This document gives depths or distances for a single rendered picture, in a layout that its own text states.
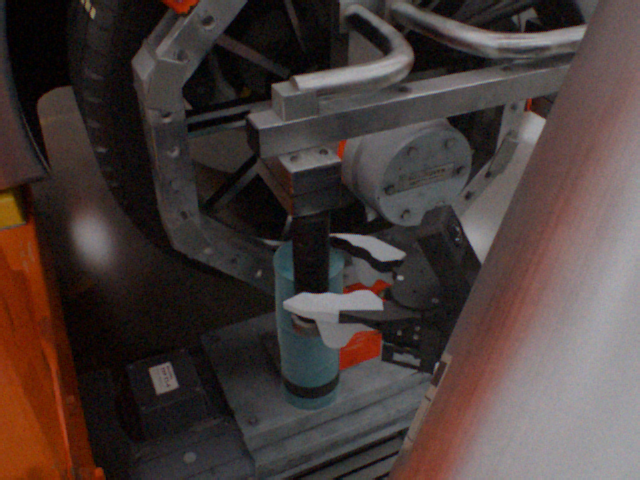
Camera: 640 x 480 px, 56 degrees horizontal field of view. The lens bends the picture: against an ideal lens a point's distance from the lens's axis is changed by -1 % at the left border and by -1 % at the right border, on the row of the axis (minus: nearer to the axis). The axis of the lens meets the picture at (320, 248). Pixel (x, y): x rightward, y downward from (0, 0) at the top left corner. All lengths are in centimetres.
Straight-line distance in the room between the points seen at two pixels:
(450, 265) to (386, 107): 16
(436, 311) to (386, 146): 21
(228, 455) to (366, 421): 41
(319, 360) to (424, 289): 30
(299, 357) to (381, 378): 49
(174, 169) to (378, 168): 24
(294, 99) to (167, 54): 20
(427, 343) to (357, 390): 70
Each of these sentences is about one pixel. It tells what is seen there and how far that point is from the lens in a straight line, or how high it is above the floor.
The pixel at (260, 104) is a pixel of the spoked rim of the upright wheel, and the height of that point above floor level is 86.
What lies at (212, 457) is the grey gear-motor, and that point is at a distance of 98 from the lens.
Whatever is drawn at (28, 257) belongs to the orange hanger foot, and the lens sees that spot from 95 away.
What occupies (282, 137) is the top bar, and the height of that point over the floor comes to 97.
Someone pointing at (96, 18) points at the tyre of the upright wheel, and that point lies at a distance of 77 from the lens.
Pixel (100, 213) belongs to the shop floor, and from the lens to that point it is 227.
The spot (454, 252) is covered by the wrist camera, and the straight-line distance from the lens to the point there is 53.
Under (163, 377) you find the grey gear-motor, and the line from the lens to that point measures 106.
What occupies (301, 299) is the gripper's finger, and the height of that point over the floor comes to 83.
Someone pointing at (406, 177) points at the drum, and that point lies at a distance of 69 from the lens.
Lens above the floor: 121
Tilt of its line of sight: 38 degrees down
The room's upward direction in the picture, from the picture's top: straight up
